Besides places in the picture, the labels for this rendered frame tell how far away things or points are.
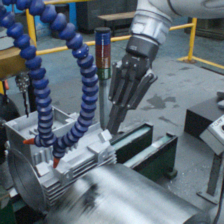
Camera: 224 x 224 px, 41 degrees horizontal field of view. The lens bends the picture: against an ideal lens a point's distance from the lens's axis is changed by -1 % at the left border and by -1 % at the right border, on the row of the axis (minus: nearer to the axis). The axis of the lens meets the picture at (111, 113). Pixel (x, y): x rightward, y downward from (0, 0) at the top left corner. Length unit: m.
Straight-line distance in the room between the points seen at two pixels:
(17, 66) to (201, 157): 0.83
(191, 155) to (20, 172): 0.64
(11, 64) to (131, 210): 0.28
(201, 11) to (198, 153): 0.67
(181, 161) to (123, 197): 0.71
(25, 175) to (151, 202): 0.43
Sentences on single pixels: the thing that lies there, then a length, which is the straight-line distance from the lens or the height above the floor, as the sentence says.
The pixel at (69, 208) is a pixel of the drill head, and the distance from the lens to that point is 0.45.
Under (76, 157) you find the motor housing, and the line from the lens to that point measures 0.68.
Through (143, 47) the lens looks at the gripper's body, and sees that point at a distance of 0.70.
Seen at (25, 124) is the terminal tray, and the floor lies 1.13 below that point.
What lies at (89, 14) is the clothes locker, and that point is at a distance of 6.08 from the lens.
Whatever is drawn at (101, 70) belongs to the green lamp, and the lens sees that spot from 1.16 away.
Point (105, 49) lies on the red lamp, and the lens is 1.14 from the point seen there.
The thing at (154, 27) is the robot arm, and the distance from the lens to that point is 0.71.
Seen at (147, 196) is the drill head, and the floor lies 1.16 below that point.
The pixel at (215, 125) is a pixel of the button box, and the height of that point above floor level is 1.08.
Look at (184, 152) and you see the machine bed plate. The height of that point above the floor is 0.80.
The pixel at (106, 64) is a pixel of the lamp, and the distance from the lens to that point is 1.15.
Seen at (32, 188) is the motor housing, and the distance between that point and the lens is 0.79.
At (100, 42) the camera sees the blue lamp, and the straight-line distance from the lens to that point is 1.13.
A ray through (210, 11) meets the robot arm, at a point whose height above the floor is 1.37.
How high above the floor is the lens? 1.47
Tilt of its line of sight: 28 degrees down
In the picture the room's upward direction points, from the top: straight up
